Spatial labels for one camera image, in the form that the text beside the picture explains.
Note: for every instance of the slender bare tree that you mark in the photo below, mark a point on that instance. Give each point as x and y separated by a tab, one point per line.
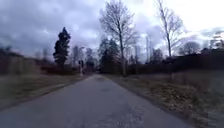
168	26

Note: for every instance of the tall bare tree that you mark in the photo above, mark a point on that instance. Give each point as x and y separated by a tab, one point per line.
119	26

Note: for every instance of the grey asphalt road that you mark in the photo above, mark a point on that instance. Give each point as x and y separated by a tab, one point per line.
93	106

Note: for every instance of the short pole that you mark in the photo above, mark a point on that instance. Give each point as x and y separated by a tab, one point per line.
80	68

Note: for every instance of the cluster of dark conifers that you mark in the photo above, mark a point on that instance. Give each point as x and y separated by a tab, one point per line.
106	60

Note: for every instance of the row of bare trees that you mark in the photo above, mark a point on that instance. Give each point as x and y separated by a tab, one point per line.
190	48

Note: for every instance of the long dark hedge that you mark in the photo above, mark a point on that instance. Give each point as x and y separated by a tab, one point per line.
186	63

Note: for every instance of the tall dark conifer tree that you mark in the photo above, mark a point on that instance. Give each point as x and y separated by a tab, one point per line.
62	46

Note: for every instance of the dry grass verge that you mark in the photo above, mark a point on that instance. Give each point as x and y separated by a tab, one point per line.
26	87
180	94

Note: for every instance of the dark bushes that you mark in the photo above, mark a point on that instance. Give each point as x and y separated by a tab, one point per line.
16	65

